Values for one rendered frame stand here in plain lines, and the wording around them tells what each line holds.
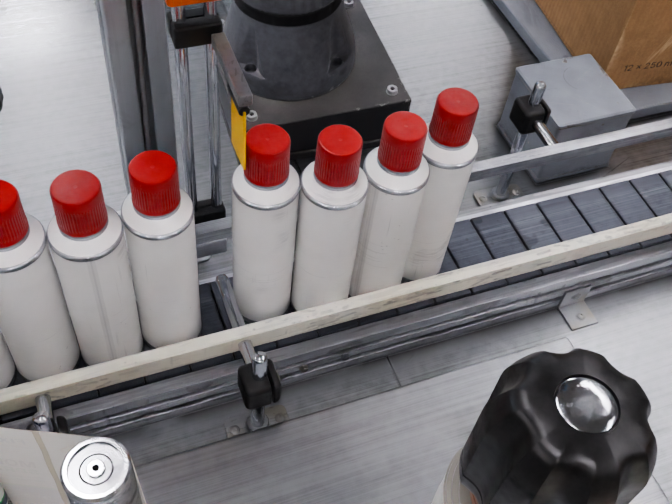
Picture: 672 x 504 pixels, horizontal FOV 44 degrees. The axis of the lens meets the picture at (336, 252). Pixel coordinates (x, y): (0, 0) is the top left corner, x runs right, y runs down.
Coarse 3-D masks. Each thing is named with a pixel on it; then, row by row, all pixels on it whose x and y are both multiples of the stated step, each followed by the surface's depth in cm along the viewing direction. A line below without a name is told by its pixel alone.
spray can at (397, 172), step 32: (384, 128) 61; (416, 128) 61; (384, 160) 62; (416, 160) 62; (384, 192) 63; (416, 192) 63; (384, 224) 66; (384, 256) 69; (352, 288) 74; (384, 288) 73
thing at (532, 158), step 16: (640, 128) 81; (656, 128) 82; (560, 144) 79; (576, 144) 79; (592, 144) 79; (608, 144) 80; (624, 144) 81; (496, 160) 77; (512, 160) 77; (528, 160) 77; (544, 160) 78; (560, 160) 79; (480, 176) 77; (208, 224) 69; (224, 224) 69; (208, 240) 69; (128, 256) 67
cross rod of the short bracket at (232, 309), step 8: (216, 280) 72; (224, 280) 72; (224, 288) 71; (224, 296) 71; (232, 296) 71; (224, 304) 71; (232, 304) 71; (232, 312) 70; (240, 312) 70; (232, 320) 70; (240, 320) 70; (240, 344) 68; (248, 344) 68; (240, 352) 68; (248, 352) 68; (248, 360) 67
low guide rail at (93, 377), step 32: (640, 224) 80; (512, 256) 76; (544, 256) 76; (576, 256) 79; (416, 288) 73; (448, 288) 74; (288, 320) 70; (320, 320) 71; (160, 352) 67; (192, 352) 67; (224, 352) 69; (32, 384) 64; (64, 384) 64; (96, 384) 66
